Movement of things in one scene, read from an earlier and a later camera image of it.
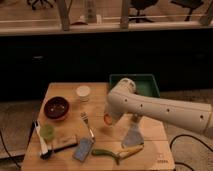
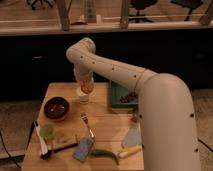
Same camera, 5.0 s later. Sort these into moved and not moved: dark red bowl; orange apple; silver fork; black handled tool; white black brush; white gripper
Moved: orange apple; white gripper
Not moved: black handled tool; silver fork; dark red bowl; white black brush
